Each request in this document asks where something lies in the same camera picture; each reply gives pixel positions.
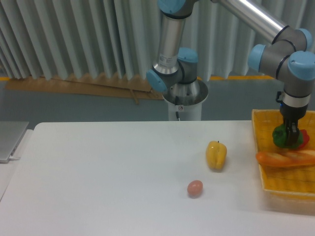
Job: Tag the silver laptop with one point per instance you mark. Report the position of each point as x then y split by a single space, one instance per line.
11 133

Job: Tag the red bell pepper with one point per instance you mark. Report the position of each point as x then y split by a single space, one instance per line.
306 138

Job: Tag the brown egg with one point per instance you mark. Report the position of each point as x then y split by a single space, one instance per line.
195 188

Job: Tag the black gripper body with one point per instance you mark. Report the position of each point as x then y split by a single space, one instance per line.
292 114

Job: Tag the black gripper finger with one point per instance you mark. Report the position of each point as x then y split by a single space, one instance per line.
292 132

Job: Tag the yellow bell pepper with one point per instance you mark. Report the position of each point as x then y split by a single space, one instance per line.
216 155

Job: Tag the green bell pepper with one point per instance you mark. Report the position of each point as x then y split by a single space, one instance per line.
279 137

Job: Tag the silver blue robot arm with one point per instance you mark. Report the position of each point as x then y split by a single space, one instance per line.
287 59

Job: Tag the yellow woven basket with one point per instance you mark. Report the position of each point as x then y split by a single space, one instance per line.
293 182

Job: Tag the brown cardboard sheet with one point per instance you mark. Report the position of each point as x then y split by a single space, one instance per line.
135 88

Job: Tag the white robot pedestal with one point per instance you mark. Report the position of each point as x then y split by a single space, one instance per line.
184 113

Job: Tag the baguette bread loaf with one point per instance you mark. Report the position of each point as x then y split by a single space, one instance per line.
286 159

